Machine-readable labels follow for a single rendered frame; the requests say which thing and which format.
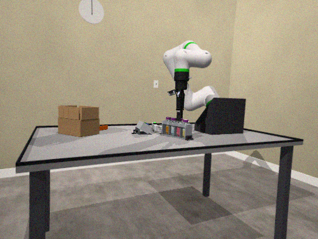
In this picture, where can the white button panel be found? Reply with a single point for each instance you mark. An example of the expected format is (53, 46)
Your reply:
(145, 127)

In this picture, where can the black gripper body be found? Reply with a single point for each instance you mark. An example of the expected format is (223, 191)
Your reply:
(181, 86)

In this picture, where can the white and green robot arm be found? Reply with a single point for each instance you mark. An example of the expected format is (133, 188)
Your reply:
(178, 61)

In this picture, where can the orange multimeter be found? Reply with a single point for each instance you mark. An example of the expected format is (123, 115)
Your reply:
(103, 127)

